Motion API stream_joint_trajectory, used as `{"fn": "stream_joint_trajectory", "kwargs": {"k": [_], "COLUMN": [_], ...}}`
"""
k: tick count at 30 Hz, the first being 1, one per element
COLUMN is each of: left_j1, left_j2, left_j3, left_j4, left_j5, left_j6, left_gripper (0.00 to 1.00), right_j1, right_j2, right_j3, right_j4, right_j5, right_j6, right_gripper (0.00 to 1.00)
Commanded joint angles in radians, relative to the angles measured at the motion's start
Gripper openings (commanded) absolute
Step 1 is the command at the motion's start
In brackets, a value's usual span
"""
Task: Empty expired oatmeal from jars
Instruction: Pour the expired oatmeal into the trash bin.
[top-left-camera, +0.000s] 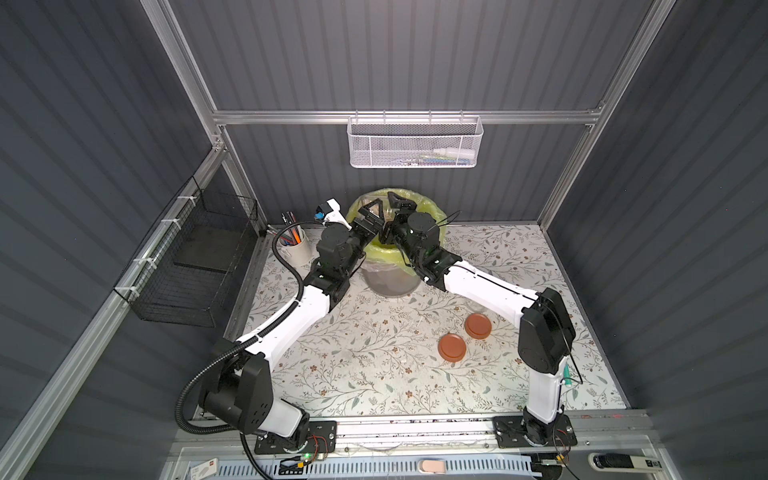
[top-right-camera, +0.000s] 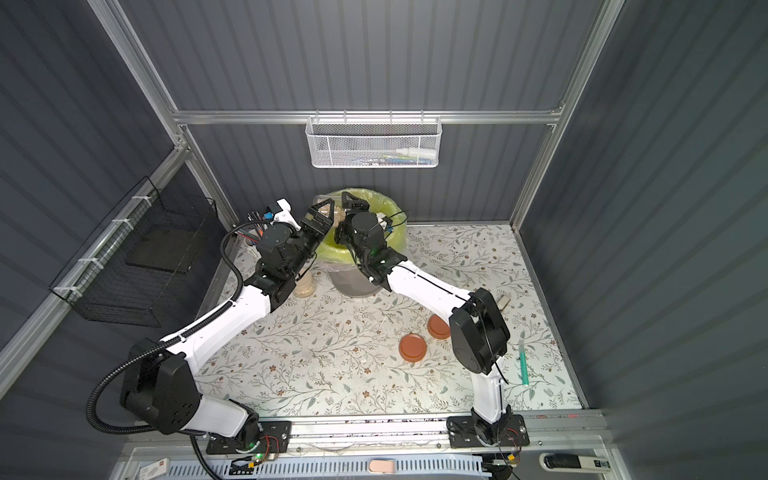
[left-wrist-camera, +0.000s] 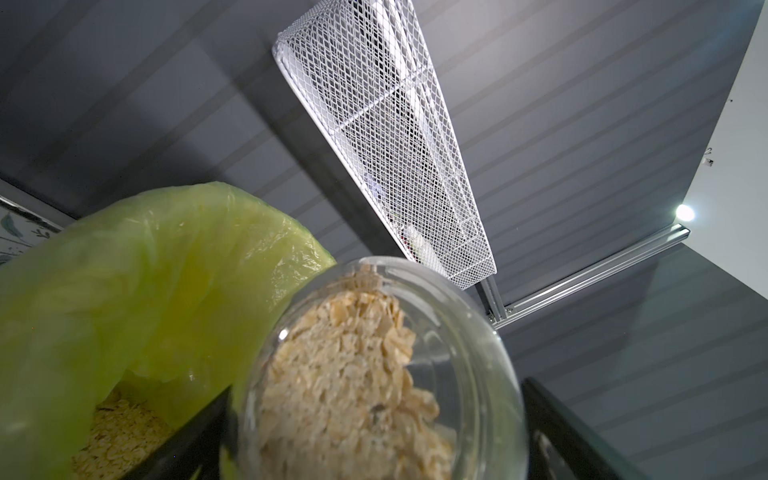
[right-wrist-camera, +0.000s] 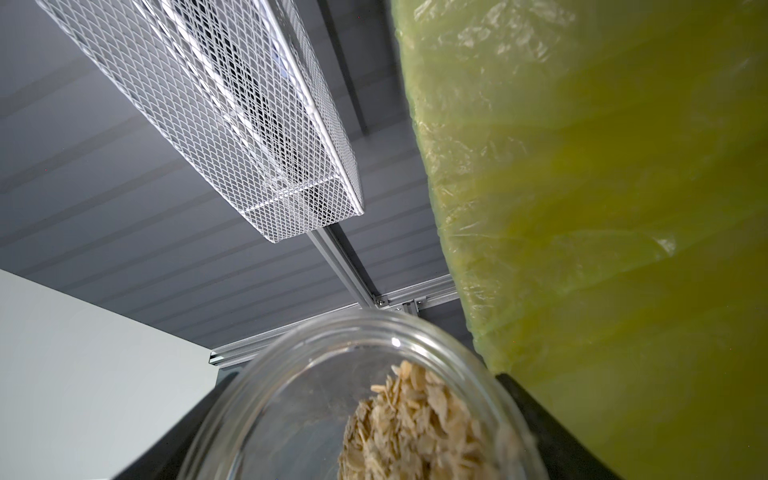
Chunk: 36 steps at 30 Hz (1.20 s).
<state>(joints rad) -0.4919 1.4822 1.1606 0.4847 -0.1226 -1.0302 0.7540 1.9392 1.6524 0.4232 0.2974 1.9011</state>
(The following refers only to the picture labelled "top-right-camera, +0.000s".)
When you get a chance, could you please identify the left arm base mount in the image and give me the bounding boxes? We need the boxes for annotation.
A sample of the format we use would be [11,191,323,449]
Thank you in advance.
[205,421,293,456]

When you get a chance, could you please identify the pens in cup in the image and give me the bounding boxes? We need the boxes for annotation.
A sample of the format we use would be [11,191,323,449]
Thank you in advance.
[237,226,263,246]

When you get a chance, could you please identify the oatmeal jar with beige lid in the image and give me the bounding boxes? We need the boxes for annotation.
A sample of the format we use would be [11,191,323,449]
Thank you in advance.
[293,273,316,298]

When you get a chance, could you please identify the white tube in basket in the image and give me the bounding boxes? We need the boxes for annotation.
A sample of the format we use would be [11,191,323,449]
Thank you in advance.
[395,147,438,162]

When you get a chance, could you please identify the grey bin with green bag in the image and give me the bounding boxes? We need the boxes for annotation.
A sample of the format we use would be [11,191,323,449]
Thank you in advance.
[314,187,408,297]

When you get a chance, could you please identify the small beige object on table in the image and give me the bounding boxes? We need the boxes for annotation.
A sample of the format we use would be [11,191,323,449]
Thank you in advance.
[497,295,511,311]

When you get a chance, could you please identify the black corrugated cable conduit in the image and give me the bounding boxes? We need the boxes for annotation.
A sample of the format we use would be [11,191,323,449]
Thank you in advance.
[85,220,271,436]

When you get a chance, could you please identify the green pen on table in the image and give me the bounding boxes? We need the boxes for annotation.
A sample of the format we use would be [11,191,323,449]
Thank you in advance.
[518,342,530,386]

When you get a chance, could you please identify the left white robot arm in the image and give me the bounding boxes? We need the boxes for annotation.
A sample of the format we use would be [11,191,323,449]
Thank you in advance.
[120,199,335,444]

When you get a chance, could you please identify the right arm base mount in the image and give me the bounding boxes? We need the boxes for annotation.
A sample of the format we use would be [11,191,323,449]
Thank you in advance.
[446,414,530,449]

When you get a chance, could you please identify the white wire wall basket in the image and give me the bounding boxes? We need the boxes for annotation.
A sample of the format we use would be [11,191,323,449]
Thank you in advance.
[305,119,443,169]

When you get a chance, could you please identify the black wire side basket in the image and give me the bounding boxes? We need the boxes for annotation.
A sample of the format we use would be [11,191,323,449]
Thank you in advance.
[50,184,224,329]

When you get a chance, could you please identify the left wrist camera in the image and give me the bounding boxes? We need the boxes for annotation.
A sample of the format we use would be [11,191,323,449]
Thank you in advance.
[263,198,300,231]

